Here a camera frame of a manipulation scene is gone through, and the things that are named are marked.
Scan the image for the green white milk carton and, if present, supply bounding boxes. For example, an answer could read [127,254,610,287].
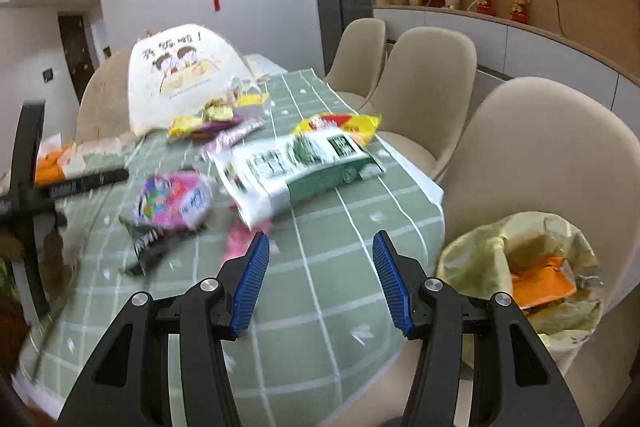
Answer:
[213,128,385,229]

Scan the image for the trash bin with yellow bag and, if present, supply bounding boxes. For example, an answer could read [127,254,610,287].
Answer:
[436,211,604,373]

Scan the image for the orange white paper bag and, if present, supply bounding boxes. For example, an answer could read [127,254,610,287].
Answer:
[35,133,86,185]

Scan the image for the orange wrapper in bin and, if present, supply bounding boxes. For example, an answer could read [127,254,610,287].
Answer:
[511,256,577,309]

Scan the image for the black snack wrapper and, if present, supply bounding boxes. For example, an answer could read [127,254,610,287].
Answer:
[118,217,206,277]

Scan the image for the pink purple snack bag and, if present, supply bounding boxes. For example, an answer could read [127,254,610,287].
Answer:
[134,170,215,231]

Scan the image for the white mesh food cover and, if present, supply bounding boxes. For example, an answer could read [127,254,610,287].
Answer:
[76,24,259,144]

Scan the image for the purple long wrapper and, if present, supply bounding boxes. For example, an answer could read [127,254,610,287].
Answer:
[201,118,264,161]

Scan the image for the yellow green snack packet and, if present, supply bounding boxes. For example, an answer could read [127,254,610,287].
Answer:
[166,100,243,141]

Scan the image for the beige chair nearest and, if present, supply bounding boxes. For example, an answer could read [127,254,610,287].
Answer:
[439,77,639,309]

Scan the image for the beige chair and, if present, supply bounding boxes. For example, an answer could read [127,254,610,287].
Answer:
[324,18,386,110]
[358,27,477,180]
[439,77,639,309]

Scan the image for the small grey yellow gift box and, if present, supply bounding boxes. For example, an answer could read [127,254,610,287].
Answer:
[232,79,269,120]

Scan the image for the green grid tablecloth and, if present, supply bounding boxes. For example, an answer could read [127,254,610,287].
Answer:
[19,67,446,427]

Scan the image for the yellow red snack bag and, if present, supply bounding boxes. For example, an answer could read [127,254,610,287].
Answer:
[292,113,382,146]

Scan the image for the beige chair middle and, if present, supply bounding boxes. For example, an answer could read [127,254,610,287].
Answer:
[358,27,477,180]

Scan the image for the beige chair far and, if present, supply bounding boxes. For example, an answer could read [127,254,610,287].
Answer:
[324,18,386,110]

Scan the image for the red figurine right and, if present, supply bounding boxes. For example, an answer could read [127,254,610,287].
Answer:
[510,0,529,25]

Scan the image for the red figurine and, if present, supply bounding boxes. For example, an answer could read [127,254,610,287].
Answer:
[510,0,529,25]
[475,0,495,16]

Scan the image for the red figurine left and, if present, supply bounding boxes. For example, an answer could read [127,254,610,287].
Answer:
[475,0,495,16]

